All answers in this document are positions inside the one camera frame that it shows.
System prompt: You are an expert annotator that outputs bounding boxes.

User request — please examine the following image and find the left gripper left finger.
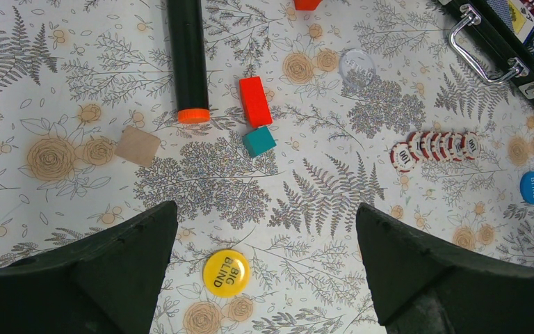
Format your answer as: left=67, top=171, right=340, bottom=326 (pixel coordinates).
left=0, top=201, right=178, bottom=333

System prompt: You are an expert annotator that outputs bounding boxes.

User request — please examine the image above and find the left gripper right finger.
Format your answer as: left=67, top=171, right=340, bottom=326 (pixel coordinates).
left=355, top=203, right=534, bottom=333

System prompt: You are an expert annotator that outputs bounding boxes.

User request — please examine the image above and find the yellow big blind button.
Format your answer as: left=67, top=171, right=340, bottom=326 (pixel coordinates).
left=202, top=249, right=251, bottom=298

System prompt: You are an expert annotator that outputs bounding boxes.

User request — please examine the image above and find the row of red poker chips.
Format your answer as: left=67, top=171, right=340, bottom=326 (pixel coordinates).
left=389, top=131, right=482, bottom=173

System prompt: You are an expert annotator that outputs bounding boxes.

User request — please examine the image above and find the blue small blind button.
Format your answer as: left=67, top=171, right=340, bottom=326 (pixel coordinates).
left=519, top=171, right=534, bottom=206

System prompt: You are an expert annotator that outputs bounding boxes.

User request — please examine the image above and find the clear dealer button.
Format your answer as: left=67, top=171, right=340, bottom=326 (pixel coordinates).
left=339, top=48, right=376, bottom=89

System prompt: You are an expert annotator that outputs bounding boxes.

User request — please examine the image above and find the wooden square block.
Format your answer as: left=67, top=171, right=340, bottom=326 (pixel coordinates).
left=114, top=126, right=161, bottom=168

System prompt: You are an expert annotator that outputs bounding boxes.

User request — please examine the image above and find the floral table mat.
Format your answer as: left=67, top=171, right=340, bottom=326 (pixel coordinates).
left=0, top=1, right=534, bottom=333

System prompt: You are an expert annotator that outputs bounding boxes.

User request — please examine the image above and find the teal cube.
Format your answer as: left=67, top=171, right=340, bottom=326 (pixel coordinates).
left=243, top=126, right=276, bottom=158

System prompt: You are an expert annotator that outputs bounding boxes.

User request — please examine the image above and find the long red block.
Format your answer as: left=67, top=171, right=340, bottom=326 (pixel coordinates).
left=239, top=77, right=273, bottom=128

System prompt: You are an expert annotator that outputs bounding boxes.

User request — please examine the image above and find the black cylinder orange cap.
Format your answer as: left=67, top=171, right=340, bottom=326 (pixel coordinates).
left=167, top=0, right=211, bottom=124

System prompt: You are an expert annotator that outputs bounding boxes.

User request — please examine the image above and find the black poker case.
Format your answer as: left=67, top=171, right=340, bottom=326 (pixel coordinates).
left=438, top=0, right=534, bottom=106

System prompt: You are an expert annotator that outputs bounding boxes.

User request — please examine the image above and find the small red block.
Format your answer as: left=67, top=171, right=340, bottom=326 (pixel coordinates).
left=293, top=0, right=322, bottom=11

